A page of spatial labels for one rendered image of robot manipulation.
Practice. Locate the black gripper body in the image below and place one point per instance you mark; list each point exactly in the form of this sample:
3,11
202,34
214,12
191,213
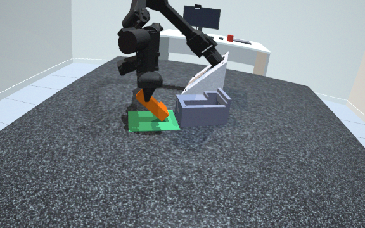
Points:
149,63

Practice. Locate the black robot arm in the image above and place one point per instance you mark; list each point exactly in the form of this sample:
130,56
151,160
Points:
133,38

